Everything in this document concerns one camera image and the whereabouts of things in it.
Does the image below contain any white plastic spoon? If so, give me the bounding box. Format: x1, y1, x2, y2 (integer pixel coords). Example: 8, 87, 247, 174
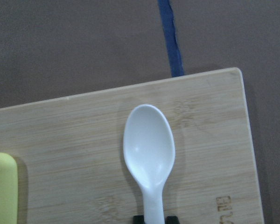
123, 104, 175, 224

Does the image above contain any yellow plastic knife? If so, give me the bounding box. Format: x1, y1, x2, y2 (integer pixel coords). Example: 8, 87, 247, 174
0, 153, 18, 224

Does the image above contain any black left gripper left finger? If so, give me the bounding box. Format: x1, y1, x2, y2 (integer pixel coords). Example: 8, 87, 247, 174
133, 216, 145, 224

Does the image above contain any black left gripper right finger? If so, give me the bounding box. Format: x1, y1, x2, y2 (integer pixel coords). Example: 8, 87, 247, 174
165, 216, 179, 224

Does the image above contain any bamboo cutting board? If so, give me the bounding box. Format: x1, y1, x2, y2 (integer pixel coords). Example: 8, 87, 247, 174
0, 68, 264, 224

